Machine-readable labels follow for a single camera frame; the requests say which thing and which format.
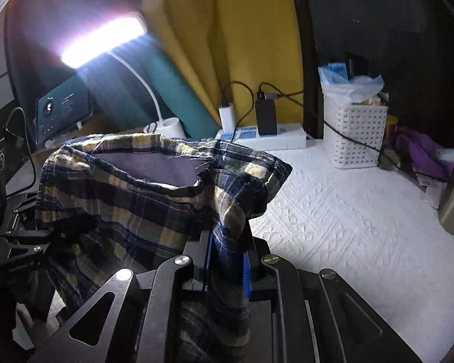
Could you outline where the white desk lamp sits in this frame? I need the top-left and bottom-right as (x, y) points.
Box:
(61, 13), (186, 140)

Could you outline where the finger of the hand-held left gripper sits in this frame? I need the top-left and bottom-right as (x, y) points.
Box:
(2, 227), (61, 260)
(8, 191), (42, 216)

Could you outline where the white power strip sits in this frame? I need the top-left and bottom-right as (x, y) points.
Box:
(215, 123), (307, 151)

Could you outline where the blue plastic bag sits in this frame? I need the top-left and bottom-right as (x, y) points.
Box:
(318, 62), (386, 103)

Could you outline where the black charger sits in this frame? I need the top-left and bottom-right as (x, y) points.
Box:
(255, 98), (278, 136)

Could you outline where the white charger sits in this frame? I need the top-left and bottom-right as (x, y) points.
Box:
(219, 103), (237, 132)

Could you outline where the yellow curtain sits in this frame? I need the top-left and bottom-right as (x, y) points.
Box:
(132, 0), (303, 133)

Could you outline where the teal curtain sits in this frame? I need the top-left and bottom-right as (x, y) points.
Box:
(8, 8), (220, 140)

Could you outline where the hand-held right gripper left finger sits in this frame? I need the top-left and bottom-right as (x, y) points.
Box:
(26, 231), (212, 363)

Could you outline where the blue plaid shirt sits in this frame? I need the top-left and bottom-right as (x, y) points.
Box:
(36, 133), (293, 363)

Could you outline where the dark window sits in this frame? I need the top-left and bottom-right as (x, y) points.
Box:
(303, 0), (454, 148)

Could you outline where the tablet with teal screen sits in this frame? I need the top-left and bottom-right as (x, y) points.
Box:
(36, 74), (93, 148)

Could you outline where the white plastic basket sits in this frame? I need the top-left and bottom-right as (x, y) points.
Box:
(323, 93), (388, 169)

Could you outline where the purple cloth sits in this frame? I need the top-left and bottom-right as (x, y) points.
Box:
(395, 126), (454, 180)

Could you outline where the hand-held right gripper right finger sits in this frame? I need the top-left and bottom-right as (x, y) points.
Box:
(242, 234), (424, 363)

